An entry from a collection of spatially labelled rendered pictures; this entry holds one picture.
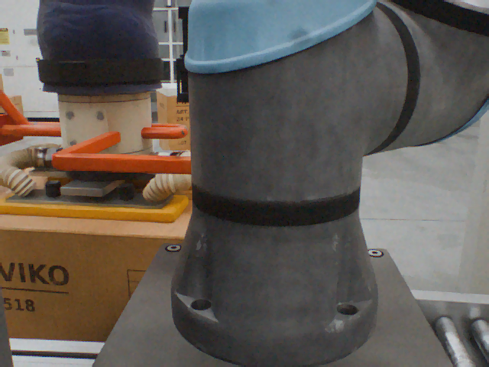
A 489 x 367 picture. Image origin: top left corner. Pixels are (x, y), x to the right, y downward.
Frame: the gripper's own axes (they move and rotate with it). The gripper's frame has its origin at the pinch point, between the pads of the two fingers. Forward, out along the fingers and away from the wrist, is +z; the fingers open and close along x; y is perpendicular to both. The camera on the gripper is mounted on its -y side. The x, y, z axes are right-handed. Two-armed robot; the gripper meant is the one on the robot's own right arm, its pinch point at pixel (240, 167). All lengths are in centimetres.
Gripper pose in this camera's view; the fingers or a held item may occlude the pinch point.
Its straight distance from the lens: 60.5
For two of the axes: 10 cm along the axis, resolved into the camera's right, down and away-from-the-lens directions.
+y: -9.9, -0.4, 1.4
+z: 0.0, 9.6, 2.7
